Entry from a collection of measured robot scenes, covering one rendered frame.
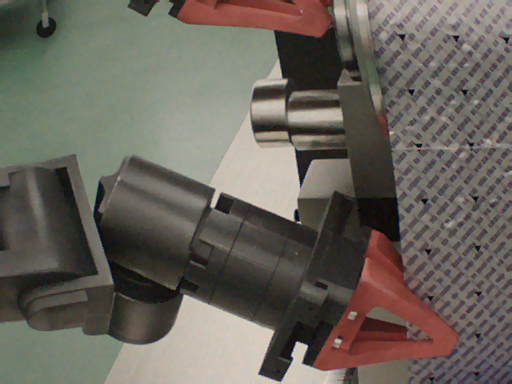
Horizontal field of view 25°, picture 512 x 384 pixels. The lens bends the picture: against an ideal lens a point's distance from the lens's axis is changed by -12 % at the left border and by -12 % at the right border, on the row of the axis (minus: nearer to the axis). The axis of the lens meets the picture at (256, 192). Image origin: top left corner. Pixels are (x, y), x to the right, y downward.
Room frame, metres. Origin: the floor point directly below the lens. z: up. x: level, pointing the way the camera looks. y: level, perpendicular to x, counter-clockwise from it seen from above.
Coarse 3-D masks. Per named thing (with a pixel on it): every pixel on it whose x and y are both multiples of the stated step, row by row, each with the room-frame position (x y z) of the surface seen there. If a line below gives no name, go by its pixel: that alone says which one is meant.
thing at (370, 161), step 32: (320, 96) 0.66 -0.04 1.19; (352, 96) 0.63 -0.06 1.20; (320, 128) 0.65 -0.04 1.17; (352, 128) 0.63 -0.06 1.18; (320, 160) 0.69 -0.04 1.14; (352, 160) 0.64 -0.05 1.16; (384, 160) 0.63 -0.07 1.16; (320, 192) 0.65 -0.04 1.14; (352, 192) 0.64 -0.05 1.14; (384, 192) 0.63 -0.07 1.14; (352, 224) 0.64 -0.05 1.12; (384, 224) 0.63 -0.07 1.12; (384, 320) 0.64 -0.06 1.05
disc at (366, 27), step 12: (360, 0) 0.55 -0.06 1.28; (360, 12) 0.55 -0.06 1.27; (360, 24) 0.55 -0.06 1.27; (372, 24) 0.56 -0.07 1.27; (360, 36) 0.55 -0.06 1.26; (372, 36) 0.55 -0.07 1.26; (372, 48) 0.55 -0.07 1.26; (372, 60) 0.55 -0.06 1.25; (372, 72) 0.55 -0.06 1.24; (372, 84) 0.55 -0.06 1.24; (372, 96) 0.55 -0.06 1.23; (384, 108) 0.55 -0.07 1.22; (384, 120) 0.55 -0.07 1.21; (384, 132) 0.56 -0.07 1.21
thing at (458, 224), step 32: (416, 160) 0.55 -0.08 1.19; (448, 160) 0.54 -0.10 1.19; (480, 160) 0.54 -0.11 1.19; (416, 192) 0.55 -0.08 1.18; (448, 192) 0.55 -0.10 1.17; (480, 192) 0.54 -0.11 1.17; (416, 224) 0.55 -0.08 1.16; (448, 224) 0.55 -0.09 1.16; (480, 224) 0.54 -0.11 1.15; (416, 256) 0.55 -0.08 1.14; (448, 256) 0.55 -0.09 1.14; (480, 256) 0.54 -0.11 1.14; (416, 288) 0.55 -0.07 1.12; (448, 288) 0.55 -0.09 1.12; (480, 288) 0.54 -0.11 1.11; (448, 320) 0.55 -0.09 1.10; (480, 320) 0.54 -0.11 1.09; (480, 352) 0.54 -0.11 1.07
